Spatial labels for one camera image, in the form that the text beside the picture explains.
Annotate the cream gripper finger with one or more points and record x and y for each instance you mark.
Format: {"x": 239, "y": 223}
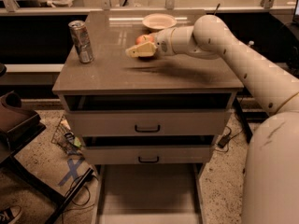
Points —
{"x": 146, "y": 49}

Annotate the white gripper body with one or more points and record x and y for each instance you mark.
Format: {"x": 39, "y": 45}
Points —
{"x": 163, "y": 41}

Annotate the red apple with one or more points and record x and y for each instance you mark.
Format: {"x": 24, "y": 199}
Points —
{"x": 144, "y": 38}

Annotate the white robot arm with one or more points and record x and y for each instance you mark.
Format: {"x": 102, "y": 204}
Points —
{"x": 271, "y": 184}

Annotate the grey drawer cabinet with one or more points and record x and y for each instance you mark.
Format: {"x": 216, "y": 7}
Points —
{"x": 114, "y": 82}

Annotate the open bottom drawer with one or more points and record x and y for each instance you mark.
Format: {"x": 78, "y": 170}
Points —
{"x": 148, "y": 194}

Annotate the white paper bowl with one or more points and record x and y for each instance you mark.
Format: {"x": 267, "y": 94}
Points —
{"x": 157, "y": 22}

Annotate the silver drink can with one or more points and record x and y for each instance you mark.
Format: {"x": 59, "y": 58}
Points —
{"x": 81, "y": 41}

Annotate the black power adapter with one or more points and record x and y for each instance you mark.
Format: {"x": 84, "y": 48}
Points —
{"x": 224, "y": 141}

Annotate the black table leg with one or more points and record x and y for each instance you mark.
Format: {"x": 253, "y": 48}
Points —
{"x": 242, "y": 119}

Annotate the blue tape cross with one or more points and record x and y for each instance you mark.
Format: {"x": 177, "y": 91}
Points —
{"x": 73, "y": 166}

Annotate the dark chair on left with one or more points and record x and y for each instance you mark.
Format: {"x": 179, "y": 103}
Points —
{"x": 18, "y": 127}

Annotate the black white sneaker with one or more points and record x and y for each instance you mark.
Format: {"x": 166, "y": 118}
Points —
{"x": 10, "y": 215}

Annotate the top drawer with black handle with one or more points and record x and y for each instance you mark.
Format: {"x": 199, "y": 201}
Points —
{"x": 129, "y": 123}

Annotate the drawer with black handle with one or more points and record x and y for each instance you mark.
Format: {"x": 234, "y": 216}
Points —
{"x": 129, "y": 123}
{"x": 147, "y": 154}

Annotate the middle drawer with black handle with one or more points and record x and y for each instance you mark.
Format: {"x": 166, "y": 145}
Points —
{"x": 147, "y": 154}

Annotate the wire basket with items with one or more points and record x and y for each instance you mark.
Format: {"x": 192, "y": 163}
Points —
{"x": 65, "y": 139}

